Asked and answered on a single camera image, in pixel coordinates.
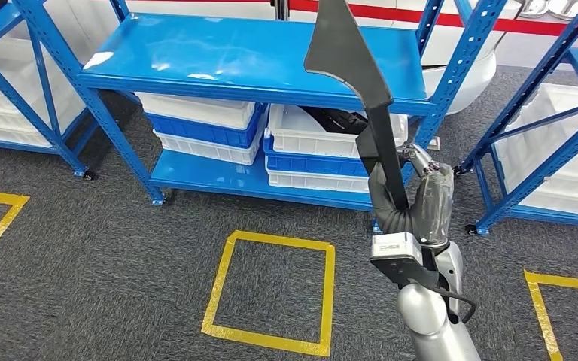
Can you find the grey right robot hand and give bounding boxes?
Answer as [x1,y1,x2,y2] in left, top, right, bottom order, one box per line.
[367,143,455,247]

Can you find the black plastic plate bracket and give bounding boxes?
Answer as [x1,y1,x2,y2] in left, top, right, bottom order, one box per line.
[303,0,409,211]

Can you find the black plastic trim part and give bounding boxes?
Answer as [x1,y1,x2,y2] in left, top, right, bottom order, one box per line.
[299,105,369,135]

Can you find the white car with red stripe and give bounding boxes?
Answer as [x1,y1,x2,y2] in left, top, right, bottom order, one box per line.
[44,0,578,117]

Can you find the blue plastic bin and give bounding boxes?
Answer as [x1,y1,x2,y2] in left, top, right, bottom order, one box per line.
[263,134,370,177]
[145,102,269,150]

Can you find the yellow floor tape square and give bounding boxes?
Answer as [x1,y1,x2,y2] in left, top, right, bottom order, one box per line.
[523,269,578,361]
[0,188,31,278]
[200,229,336,358]

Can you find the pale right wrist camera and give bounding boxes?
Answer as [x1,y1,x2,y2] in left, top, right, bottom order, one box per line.
[370,231,442,290]

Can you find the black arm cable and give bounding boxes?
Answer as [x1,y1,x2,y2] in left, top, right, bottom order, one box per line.
[433,281,479,326]

